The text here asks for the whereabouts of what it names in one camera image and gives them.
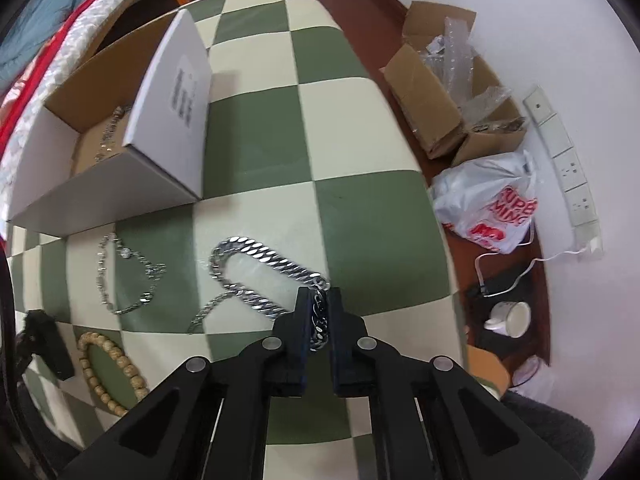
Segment white cardboard box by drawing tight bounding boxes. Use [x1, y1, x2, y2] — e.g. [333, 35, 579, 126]
[6, 10, 213, 237]

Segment chunky silver chain bracelet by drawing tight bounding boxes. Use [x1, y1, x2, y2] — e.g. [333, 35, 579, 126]
[186, 235, 332, 354]

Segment white plastic shopping bag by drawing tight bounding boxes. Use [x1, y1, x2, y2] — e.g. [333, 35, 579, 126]
[430, 151, 538, 255]

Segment thin silver necklace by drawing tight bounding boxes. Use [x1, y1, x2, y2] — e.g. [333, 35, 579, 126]
[94, 104, 134, 162]

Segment silver disc charm bracelet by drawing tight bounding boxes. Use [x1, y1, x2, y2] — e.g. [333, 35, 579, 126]
[94, 231, 167, 317]

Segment brown cardboard box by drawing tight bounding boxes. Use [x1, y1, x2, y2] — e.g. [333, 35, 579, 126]
[382, 1, 526, 166]

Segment white charging cable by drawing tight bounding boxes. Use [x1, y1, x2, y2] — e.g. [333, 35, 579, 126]
[473, 224, 601, 298]

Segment red quilted blanket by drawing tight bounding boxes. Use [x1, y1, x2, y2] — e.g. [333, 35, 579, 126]
[1, 0, 126, 221]

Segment green checkered tablecloth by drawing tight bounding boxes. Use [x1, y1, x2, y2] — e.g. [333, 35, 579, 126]
[6, 0, 471, 480]

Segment white ceramic mug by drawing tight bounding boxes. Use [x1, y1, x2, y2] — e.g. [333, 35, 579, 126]
[484, 301, 532, 339]

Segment wooden bead bracelet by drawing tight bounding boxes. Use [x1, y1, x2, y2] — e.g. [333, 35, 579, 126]
[76, 329, 151, 418]

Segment clear bubble wrap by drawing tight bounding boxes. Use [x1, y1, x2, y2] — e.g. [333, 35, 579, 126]
[419, 16, 511, 127]

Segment blue blanket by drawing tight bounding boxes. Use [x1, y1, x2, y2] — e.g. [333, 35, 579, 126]
[1, 0, 85, 93]

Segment white power strip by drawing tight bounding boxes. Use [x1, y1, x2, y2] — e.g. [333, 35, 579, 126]
[522, 86, 603, 259]

